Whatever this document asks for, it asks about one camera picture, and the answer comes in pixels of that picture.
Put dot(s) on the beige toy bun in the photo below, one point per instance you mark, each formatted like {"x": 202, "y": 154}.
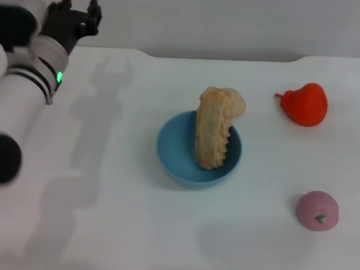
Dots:
{"x": 239, "y": 105}

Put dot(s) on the pink toy peach bun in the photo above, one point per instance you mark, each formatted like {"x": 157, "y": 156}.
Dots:
{"x": 315, "y": 208}

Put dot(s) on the red toy pear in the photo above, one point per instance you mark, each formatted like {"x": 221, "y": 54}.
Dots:
{"x": 306, "y": 107}

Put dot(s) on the orange striped toy bread loaf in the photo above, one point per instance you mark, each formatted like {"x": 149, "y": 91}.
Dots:
{"x": 211, "y": 132}

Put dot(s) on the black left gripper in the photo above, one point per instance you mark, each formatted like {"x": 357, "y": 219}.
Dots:
{"x": 63, "y": 28}

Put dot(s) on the blue plastic bowl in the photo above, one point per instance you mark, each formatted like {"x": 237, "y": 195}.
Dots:
{"x": 177, "y": 152}

